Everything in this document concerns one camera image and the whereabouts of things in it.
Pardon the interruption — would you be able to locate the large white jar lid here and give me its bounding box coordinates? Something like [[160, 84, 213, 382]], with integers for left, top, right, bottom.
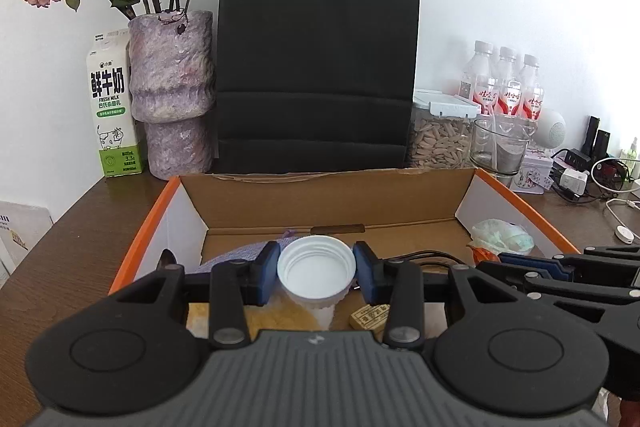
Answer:
[[277, 235, 356, 309]]

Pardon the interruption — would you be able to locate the white green milk carton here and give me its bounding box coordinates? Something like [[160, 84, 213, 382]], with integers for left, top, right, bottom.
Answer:
[[86, 28, 145, 178]]

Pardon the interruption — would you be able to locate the clear jar of seeds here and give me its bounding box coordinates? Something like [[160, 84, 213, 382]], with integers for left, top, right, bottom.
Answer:
[[407, 89, 480, 169]]

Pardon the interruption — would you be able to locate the purple knitted pouch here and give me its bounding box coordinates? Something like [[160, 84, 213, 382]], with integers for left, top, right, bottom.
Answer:
[[192, 230, 299, 273]]

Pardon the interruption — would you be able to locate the black paper shopping bag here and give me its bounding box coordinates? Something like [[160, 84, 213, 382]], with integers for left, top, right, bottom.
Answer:
[[214, 0, 420, 174]]

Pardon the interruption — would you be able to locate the black charger stand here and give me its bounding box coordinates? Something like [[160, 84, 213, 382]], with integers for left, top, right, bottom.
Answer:
[[564, 116, 611, 171]]

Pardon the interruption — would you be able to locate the white round speaker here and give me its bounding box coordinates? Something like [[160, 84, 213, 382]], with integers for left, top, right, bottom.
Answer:
[[533, 107, 566, 150]]

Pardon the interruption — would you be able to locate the purple textured vase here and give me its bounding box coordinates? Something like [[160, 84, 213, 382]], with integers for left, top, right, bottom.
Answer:
[[128, 11, 215, 180]]

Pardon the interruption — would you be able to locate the small yellow snack packet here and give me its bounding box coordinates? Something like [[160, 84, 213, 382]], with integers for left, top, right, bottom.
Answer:
[[349, 305, 390, 335]]

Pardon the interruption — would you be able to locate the yellow white plush cow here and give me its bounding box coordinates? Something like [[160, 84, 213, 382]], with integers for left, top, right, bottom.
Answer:
[[186, 291, 334, 340]]

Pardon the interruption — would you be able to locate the clear glass cup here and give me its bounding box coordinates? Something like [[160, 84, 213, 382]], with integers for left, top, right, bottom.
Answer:
[[470, 115, 537, 186]]

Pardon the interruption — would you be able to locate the white power adapter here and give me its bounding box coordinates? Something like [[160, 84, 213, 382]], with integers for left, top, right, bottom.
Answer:
[[555, 167, 589, 196]]

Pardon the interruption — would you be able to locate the white charging cable puck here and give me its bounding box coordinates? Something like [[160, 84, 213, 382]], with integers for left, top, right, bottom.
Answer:
[[605, 198, 639, 245]]

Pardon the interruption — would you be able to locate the water bottle red label right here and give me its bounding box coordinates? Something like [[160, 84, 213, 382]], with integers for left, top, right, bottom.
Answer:
[[518, 54, 544, 121]]

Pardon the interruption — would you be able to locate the crumpled plastic bag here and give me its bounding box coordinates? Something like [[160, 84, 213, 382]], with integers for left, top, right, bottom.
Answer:
[[470, 219, 535, 255]]

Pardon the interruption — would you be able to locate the orange cardboard box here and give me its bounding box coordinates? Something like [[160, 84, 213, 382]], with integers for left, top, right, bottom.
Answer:
[[111, 169, 577, 291]]

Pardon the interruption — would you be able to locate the water bottle red label middle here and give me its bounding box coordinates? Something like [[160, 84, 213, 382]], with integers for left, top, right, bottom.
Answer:
[[496, 46, 522, 117]]

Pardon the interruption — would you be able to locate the white card leaflet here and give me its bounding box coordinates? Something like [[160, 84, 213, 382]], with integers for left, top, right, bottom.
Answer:
[[0, 202, 53, 275]]

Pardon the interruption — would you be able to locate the water bottle red label left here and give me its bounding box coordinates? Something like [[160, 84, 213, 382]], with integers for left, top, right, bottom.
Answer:
[[458, 40, 499, 115]]

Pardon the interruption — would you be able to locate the small floral tin box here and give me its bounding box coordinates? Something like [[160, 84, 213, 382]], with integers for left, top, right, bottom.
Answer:
[[509, 148, 553, 195]]

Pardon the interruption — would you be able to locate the water bottle red label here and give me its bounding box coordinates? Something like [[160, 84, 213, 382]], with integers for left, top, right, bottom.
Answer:
[[496, 46, 522, 117], [458, 40, 499, 115], [518, 54, 544, 121]]

